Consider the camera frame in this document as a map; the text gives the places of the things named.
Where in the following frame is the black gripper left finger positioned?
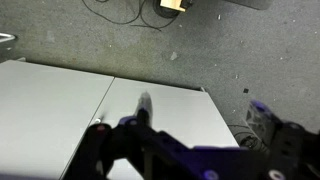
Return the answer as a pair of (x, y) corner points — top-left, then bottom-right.
(119, 92), (153, 127)

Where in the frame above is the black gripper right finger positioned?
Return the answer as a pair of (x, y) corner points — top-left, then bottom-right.
(246, 100), (283, 146)

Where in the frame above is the beige metal file cabinet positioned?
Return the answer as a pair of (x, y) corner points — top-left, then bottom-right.
(62, 78), (239, 180)

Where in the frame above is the chrome chair leg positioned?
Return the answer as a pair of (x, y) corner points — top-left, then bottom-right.
(0, 33), (15, 43)

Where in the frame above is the coiled black cable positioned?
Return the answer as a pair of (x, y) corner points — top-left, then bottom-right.
(227, 124), (270, 155)

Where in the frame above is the black floor cable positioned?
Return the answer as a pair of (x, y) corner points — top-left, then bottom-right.
(81, 0), (179, 33)

